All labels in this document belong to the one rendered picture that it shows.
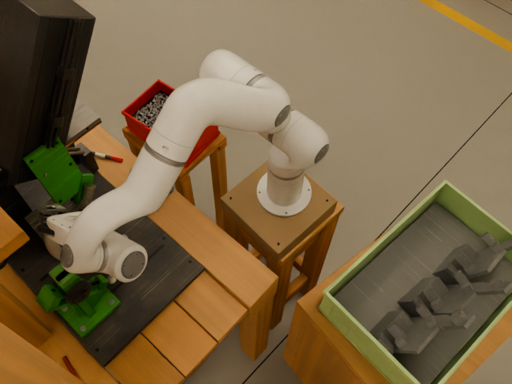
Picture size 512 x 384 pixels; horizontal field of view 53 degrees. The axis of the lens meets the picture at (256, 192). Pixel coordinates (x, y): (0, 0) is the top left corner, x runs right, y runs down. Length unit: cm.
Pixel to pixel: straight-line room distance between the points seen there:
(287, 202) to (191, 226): 34
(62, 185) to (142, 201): 65
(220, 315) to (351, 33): 254
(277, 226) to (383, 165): 145
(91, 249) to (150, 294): 66
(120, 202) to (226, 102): 29
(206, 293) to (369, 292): 53
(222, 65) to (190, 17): 272
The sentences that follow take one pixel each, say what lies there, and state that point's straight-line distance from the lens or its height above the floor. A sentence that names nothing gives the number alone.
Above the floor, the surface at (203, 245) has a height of 90.
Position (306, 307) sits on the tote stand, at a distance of 177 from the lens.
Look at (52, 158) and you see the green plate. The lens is 160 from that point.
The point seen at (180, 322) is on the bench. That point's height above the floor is 88.
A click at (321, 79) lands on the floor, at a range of 341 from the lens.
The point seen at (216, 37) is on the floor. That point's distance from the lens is 365.
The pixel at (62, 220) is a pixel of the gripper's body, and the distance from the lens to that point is 125.
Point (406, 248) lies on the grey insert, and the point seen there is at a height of 85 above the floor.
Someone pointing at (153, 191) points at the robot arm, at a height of 159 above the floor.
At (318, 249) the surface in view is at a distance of 211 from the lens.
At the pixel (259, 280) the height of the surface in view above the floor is 90.
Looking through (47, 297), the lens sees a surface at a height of 114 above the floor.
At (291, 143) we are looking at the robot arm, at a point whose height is 133.
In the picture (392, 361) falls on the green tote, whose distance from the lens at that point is 160.
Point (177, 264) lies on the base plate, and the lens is 171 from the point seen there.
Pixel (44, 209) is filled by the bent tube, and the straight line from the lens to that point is 133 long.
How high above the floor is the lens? 246
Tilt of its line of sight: 59 degrees down
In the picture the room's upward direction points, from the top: 2 degrees clockwise
